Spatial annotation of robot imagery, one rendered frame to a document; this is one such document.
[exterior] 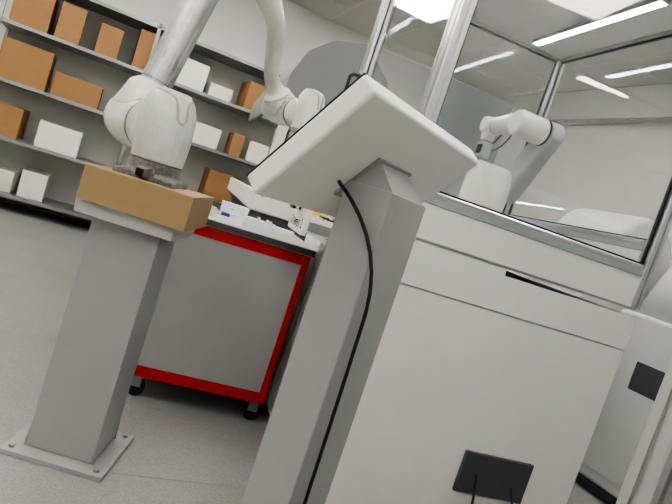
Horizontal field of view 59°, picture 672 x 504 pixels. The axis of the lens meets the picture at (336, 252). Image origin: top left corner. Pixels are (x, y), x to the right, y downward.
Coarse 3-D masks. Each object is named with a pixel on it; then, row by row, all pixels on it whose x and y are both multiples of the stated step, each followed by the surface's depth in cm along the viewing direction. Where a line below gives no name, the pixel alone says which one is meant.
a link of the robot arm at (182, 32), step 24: (192, 0) 186; (216, 0) 191; (168, 24) 187; (192, 24) 186; (168, 48) 185; (192, 48) 190; (144, 72) 185; (168, 72) 185; (120, 96) 182; (144, 96) 180; (120, 120) 178
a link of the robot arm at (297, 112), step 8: (304, 96) 210; (312, 96) 209; (320, 96) 211; (288, 104) 215; (296, 104) 211; (304, 104) 209; (312, 104) 209; (320, 104) 211; (288, 112) 214; (296, 112) 211; (304, 112) 209; (312, 112) 209; (288, 120) 215; (296, 120) 210; (304, 120) 209; (296, 128) 211
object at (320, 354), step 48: (384, 192) 120; (336, 240) 125; (384, 240) 121; (336, 288) 123; (384, 288) 128; (336, 336) 122; (288, 384) 127; (336, 384) 124; (288, 432) 126; (336, 432) 131; (288, 480) 125
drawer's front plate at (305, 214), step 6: (294, 210) 232; (300, 210) 221; (306, 210) 211; (300, 216) 218; (306, 216) 208; (294, 222) 225; (300, 222) 215; (306, 222) 209; (294, 228) 222; (306, 228) 209; (300, 234) 209
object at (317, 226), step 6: (312, 216) 211; (318, 216) 236; (312, 222) 211; (318, 222) 212; (324, 222) 212; (330, 222) 213; (312, 228) 211; (318, 228) 212; (324, 228) 212; (330, 228) 213; (318, 234) 212; (324, 234) 213
